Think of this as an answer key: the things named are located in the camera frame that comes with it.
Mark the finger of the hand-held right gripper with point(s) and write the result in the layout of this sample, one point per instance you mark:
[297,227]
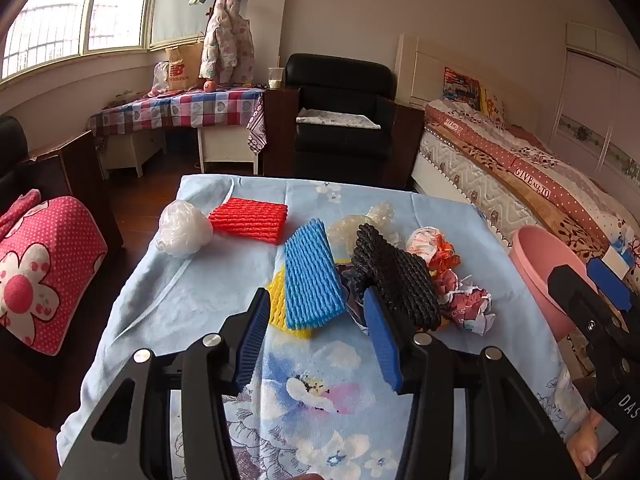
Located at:
[580,305]
[612,285]

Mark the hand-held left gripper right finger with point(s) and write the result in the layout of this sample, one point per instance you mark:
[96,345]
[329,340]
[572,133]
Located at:
[382,340]

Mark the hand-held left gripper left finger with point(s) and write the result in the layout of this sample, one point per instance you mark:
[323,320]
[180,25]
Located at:
[252,335]

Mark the yellow foam net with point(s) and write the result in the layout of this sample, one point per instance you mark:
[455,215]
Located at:
[277,305]

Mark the purple wrapper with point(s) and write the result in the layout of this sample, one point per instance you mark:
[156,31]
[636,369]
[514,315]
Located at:
[352,300]

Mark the pink plastic bin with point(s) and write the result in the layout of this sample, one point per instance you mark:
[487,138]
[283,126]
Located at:
[540,270]

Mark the black foam net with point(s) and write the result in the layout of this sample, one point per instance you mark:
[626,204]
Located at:
[395,270]

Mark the blue foam net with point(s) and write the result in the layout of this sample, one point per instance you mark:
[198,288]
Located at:
[312,280]

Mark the pink white paper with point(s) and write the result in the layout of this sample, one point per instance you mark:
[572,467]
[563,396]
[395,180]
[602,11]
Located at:
[467,305]

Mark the red foam net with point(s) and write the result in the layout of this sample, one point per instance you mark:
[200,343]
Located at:
[250,220]

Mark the clear plastic wrap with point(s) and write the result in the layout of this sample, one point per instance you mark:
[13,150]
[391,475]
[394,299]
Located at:
[345,231]
[182,230]

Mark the person's right hand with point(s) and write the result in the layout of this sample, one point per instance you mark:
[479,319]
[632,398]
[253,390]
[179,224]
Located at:
[585,447]

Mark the blue white tissue box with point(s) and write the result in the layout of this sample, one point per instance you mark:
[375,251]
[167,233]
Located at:
[617,260]

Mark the blue floral tablecloth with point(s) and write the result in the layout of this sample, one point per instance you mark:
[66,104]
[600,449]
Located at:
[200,285]

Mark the red white crumpled wrapper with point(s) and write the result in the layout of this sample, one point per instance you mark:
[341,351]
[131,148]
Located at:
[430,247]

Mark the clear crumpled plastic wrap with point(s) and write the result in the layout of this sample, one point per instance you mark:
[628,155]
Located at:
[345,231]

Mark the brown leaf pattern blanket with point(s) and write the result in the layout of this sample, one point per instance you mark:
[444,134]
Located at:
[530,195]

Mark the translucent white foam net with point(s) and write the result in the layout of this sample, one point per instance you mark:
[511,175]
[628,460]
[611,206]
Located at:
[382,215]

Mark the pink white patterned quilt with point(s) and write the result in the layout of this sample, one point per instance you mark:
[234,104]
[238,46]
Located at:
[550,170]

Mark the white bed with mattress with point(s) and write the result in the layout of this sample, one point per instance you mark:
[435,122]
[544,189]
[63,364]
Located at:
[465,170]

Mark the white sliding door wardrobe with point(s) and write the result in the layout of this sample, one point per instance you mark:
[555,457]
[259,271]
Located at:
[595,100]

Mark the white low table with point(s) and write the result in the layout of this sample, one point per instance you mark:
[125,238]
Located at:
[225,147]
[132,150]

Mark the white pillow with orange flowers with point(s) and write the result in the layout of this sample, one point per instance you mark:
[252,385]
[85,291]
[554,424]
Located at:
[492,105]

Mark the pink polka dot flower cushion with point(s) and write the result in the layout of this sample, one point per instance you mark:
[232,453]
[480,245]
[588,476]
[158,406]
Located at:
[45,270]

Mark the white floral seat cushion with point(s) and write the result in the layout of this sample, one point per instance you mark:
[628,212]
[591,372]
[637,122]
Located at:
[337,120]

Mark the checked tablecloth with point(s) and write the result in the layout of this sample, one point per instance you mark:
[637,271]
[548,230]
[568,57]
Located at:
[175,110]

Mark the black leather armchair wooden arms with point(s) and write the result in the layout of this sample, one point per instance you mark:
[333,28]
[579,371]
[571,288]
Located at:
[340,80]
[75,170]

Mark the colourful printed pillow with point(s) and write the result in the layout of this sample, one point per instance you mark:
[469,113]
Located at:
[461,87]

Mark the round orange fruit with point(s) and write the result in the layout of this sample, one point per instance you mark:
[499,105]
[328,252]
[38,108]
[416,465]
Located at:
[209,86]

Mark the plastic cup with drink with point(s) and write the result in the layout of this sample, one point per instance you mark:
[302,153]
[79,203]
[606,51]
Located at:
[275,79]

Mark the white plastic bag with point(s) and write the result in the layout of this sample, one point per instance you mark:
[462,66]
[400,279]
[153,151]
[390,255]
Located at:
[160,77]

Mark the brown paper bag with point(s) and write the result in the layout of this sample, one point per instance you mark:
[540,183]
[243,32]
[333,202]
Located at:
[184,67]

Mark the floral padded coat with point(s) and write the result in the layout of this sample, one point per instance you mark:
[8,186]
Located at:
[227,35]

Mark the grey window blind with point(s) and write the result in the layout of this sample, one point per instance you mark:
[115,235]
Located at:
[180,5]

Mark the window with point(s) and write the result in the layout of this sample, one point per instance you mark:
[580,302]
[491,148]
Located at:
[50,25]

